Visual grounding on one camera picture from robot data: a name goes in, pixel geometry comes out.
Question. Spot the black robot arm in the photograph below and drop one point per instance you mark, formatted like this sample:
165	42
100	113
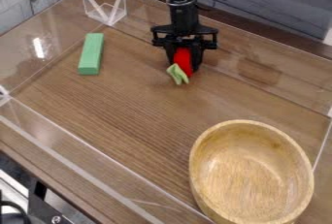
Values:
183	16

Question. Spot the wooden bowl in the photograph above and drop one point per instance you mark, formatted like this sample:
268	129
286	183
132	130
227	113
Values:
249	174

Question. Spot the green rectangular block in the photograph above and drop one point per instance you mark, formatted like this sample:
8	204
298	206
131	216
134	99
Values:
90	60

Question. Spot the clear acrylic corner stand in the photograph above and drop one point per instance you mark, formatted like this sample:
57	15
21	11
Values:
106	13

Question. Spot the clear acrylic tray barrier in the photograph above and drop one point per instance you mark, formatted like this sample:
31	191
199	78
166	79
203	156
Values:
106	138

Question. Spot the red plush strawberry toy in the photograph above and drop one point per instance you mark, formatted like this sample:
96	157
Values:
179	70

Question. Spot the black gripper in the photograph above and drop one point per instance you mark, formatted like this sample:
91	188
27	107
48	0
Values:
167	37

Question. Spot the black table leg bracket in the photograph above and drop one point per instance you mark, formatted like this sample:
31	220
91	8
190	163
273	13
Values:
39	209

